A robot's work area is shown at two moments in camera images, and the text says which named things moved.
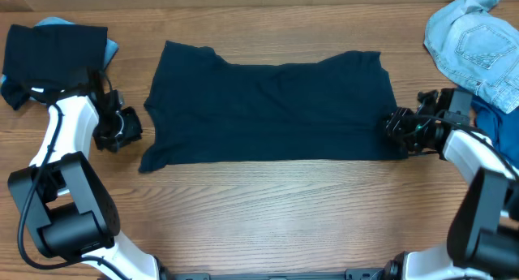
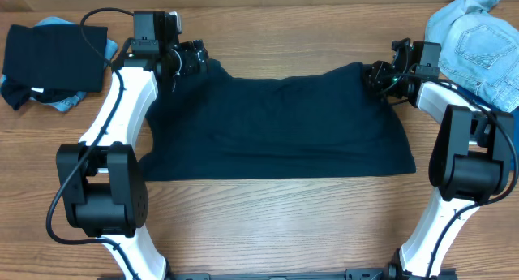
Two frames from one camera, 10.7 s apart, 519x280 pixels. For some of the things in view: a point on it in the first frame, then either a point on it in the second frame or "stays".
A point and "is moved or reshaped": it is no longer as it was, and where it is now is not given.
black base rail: (349, 274) stays
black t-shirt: (201, 109) is moved or reshaped
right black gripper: (396, 126) to (375, 75)
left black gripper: (127, 126) to (199, 58)
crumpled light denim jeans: (474, 47) stays
